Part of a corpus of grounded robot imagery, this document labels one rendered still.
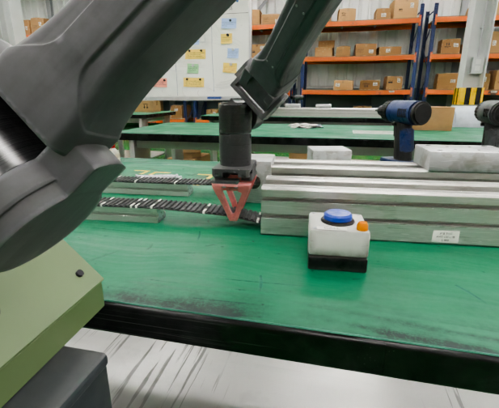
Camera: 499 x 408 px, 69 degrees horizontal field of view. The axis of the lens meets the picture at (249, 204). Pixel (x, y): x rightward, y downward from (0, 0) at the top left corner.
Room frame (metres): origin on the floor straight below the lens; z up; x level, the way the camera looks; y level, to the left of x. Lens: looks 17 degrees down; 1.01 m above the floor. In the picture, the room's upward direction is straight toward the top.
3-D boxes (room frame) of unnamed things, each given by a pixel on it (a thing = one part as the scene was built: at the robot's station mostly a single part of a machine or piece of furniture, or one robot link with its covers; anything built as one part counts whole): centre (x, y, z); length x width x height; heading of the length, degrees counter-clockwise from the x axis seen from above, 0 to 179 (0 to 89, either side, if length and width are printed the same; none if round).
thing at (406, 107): (1.00, -0.40, 0.89); 0.20 x 0.08 x 0.22; 15
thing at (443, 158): (0.77, -0.45, 0.87); 0.16 x 0.11 x 0.07; 82
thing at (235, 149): (0.65, 0.02, 0.91); 0.10 x 0.07 x 0.07; 172
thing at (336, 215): (0.49, -0.13, 0.84); 0.04 x 0.04 x 0.02
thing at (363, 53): (10.10, -2.80, 1.59); 2.83 x 0.98 x 3.17; 77
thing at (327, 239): (0.50, -0.13, 0.81); 0.10 x 0.08 x 0.06; 172
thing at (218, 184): (0.64, 0.03, 0.84); 0.07 x 0.07 x 0.09; 82
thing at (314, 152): (0.97, -0.21, 0.83); 0.11 x 0.10 x 0.10; 1
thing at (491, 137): (0.99, -0.64, 0.89); 0.20 x 0.08 x 0.22; 166
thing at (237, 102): (0.65, 0.02, 0.97); 0.07 x 0.06 x 0.07; 163
